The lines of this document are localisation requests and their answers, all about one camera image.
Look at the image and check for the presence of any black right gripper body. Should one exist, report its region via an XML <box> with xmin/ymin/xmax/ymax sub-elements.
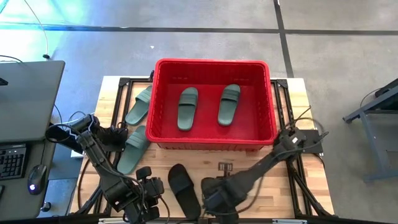
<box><xmin>201</xmin><ymin>176</ymin><xmax>248</xmax><ymax>224</ymax></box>

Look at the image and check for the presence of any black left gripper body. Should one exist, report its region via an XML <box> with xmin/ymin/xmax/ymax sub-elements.
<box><xmin>140</xmin><ymin>177</ymin><xmax>165</xmax><ymax>207</ymax></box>

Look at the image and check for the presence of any green rubber slide sandal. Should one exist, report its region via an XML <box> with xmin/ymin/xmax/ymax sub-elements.
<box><xmin>116</xmin><ymin>124</ymin><xmax>152</xmax><ymax>175</ymax></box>
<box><xmin>217</xmin><ymin>83</ymin><xmax>241</xmax><ymax>127</ymax></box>
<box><xmin>124</xmin><ymin>85</ymin><xmax>154</xmax><ymax>126</ymax></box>
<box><xmin>177</xmin><ymin>86</ymin><xmax>199</xmax><ymax>132</ymax></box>

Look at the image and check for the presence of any black rubber slide sandal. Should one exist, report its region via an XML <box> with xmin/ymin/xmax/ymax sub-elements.
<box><xmin>167</xmin><ymin>163</ymin><xmax>202</xmax><ymax>222</ymax></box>

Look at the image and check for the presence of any red plastic bin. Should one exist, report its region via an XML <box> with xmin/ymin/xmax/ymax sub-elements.
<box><xmin>145</xmin><ymin>58</ymin><xmax>279</xmax><ymax>152</ymax></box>

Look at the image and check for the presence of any silver aluminium bar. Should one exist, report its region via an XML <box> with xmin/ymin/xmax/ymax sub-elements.
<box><xmin>272</xmin><ymin>218</ymin><xmax>308</xmax><ymax>224</ymax></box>

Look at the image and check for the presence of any black mounting plate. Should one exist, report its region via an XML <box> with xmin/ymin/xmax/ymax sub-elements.
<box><xmin>297</xmin><ymin>129</ymin><xmax>325</xmax><ymax>154</ymax></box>

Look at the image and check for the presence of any black computer mouse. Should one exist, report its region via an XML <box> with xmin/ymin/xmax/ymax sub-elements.
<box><xmin>27</xmin><ymin>164</ymin><xmax>48</xmax><ymax>196</ymax></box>

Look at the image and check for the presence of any grey desk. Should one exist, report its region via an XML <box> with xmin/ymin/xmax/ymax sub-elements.
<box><xmin>0</xmin><ymin>136</ymin><xmax>57</xmax><ymax>220</ymax></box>

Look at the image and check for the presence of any black keyboard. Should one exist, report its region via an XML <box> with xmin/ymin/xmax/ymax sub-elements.
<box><xmin>0</xmin><ymin>145</ymin><xmax>28</xmax><ymax>181</ymax></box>

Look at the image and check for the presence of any blue-grey metal table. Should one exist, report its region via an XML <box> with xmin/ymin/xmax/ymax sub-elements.
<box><xmin>343</xmin><ymin>77</ymin><xmax>398</xmax><ymax>184</ymax></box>

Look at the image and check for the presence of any black metal rig frame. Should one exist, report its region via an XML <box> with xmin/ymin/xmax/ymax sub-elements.
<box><xmin>70</xmin><ymin>70</ymin><xmax>335</xmax><ymax>224</ymax></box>

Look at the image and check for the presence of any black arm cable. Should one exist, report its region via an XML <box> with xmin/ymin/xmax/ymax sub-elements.
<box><xmin>284</xmin><ymin>105</ymin><xmax>330</xmax><ymax>150</ymax></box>

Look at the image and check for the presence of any thin cable with black plug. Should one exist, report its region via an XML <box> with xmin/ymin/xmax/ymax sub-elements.
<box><xmin>23</xmin><ymin>0</ymin><xmax>51</xmax><ymax>60</ymax></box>

